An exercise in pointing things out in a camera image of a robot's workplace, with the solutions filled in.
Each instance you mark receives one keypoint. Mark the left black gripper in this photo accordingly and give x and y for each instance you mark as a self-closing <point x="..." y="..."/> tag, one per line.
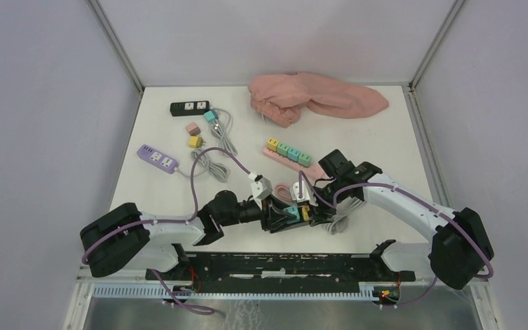
<point x="264" y="213"/>

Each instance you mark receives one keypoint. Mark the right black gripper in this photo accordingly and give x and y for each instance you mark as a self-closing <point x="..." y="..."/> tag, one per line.
<point x="317" y="216"/>

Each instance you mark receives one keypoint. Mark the black power strip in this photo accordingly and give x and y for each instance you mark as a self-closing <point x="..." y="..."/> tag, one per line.
<point x="189" y="108"/>
<point x="287" y="218"/>

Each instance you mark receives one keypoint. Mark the yellow adapter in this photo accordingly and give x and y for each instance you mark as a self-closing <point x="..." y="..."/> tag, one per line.
<point x="272" y="144"/>
<point x="195" y="141"/>
<point x="304" y="212"/>

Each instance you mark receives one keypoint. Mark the pink power strip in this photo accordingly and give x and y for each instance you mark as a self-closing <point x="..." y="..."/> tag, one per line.
<point x="314" y="171"/>

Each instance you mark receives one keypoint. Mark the green adapter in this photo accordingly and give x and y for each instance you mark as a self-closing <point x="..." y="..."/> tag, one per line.
<point x="283" y="149"/>
<point x="305" y="160"/>

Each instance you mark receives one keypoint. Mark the teal plug adapter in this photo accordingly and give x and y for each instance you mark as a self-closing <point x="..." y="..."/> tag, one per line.
<point x="211" y="116"/>

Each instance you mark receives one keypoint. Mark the purple power strip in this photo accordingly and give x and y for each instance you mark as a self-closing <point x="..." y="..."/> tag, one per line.
<point x="158" y="159"/>

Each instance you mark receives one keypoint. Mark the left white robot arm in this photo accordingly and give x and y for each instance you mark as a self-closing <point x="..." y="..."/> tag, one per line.
<point x="129" y="239"/>

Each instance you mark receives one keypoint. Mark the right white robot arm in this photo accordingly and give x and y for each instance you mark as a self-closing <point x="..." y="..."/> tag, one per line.
<point x="457" y="248"/>

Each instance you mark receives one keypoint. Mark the teal adapter on pink strip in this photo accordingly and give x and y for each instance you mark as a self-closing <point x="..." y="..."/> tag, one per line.
<point x="293" y="154"/>

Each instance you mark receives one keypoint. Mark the yellow adapter on pink strip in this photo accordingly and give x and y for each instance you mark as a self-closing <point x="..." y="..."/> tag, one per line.
<point x="272" y="144"/>

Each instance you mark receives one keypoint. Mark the pink cloth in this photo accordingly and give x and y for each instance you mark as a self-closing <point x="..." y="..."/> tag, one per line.
<point x="280" y="97"/>

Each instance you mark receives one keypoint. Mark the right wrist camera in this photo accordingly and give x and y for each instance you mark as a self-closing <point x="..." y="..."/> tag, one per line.
<point x="302" y="193"/>

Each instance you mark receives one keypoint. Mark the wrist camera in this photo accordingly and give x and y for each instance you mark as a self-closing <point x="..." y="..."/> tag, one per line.
<point x="261" y="188"/>
<point x="302" y="193"/>

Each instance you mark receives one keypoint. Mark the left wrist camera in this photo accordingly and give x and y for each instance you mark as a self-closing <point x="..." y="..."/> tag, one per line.
<point x="261" y="188"/>

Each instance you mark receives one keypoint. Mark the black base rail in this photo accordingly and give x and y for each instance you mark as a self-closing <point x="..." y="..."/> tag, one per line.
<point x="276" y="275"/>

